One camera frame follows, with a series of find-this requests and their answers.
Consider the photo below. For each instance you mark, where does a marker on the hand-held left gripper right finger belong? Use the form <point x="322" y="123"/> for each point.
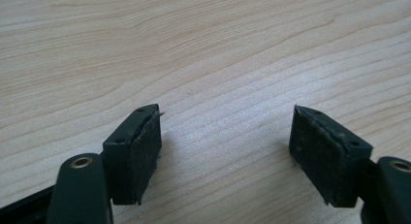
<point x="323" y="156"/>

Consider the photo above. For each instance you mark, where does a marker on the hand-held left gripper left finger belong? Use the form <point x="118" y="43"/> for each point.
<point x="129" y="159"/>

